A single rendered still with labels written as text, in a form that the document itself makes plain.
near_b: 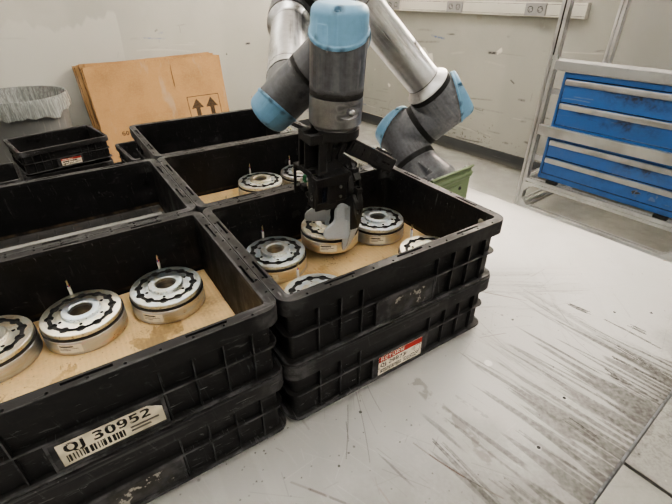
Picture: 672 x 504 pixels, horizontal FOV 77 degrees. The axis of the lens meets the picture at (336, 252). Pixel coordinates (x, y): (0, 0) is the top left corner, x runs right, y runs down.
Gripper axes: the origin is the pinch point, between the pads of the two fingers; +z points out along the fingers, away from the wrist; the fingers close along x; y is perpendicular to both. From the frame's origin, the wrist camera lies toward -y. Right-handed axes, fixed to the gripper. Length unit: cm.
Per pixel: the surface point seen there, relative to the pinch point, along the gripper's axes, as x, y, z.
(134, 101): -297, -12, 63
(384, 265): 17.8, 5.0, -7.6
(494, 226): 17.7, -16.6, -6.8
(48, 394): 18.3, 43.2, -8.0
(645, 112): -37, -190, 17
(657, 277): 29, -65, 15
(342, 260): 2.0, 0.6, 4.0
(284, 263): 1.6, 11.7, 0.7
